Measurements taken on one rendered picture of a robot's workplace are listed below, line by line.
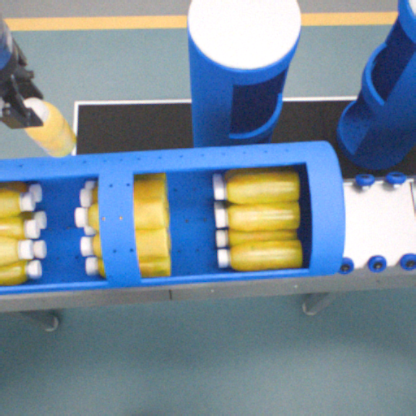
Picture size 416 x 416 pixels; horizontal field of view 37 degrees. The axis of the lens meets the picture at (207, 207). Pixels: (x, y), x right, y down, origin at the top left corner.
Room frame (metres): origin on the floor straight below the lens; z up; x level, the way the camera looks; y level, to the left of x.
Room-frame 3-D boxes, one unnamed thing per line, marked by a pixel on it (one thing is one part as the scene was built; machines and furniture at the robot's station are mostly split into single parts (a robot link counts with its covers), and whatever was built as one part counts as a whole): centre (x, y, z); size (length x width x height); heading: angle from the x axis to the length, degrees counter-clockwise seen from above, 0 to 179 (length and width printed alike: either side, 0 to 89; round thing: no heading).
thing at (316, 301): (0.32, -0.39, 0.31); 0.06 x 0.06 x 0.63; 3
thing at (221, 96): (0.89, -0.09, 0.59); 0.28 x 0.28 x 0.88
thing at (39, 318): (0.26, 0.59, 0.31); 0.06 x 0.06 x 0.63; 3
